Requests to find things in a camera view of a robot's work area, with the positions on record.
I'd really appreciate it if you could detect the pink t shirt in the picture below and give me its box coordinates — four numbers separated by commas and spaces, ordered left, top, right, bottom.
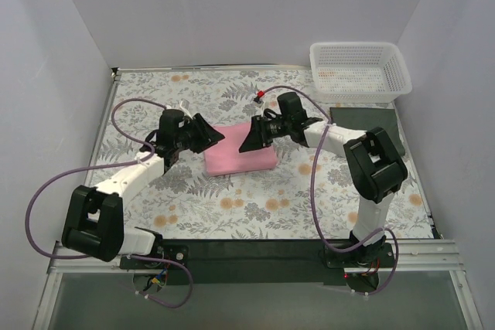
204, 122, 278, 176

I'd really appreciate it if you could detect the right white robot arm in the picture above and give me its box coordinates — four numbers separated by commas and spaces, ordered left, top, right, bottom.
239, 92, 408, 267

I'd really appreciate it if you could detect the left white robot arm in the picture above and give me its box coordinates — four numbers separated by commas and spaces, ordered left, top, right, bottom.
62, 109, 224, 268

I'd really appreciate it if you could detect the folded dark green t shirt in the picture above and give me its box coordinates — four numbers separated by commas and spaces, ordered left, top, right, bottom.
329, 107, 405, 157

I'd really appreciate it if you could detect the white plastic basket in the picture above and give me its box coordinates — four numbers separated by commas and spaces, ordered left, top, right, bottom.
309, 42, 412, 104

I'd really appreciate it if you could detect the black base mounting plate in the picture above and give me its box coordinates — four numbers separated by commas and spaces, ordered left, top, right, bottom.
119, 239, 399, 288

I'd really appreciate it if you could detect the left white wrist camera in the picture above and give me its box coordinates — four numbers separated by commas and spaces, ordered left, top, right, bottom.
178, 100, 193, 118

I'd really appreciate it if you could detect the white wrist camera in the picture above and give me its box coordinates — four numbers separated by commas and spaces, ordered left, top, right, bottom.
178, 100, 193, 118
253, 95, 267, 115

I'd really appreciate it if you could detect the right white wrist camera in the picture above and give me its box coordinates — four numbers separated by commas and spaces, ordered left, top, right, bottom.
253, 95, 267, 115

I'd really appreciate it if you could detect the aluminium table frame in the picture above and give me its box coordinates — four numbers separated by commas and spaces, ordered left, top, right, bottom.
36, 66, 482, 329

